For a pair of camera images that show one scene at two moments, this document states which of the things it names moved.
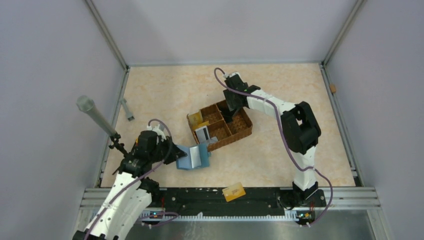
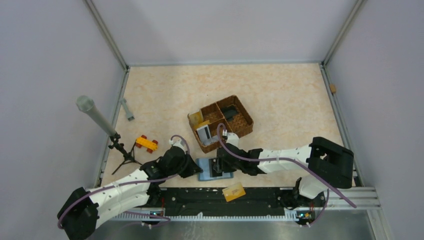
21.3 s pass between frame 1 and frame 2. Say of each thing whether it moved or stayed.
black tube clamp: stayed
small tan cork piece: stayed
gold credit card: stayed
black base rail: stayed
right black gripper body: moved
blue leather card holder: moved
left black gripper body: moved
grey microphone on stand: stayed
